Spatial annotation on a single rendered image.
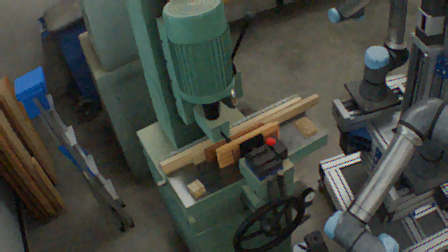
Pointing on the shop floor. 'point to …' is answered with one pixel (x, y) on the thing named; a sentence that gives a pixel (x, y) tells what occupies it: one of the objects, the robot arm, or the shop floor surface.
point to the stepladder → (32, 85)
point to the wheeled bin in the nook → (60, 18)
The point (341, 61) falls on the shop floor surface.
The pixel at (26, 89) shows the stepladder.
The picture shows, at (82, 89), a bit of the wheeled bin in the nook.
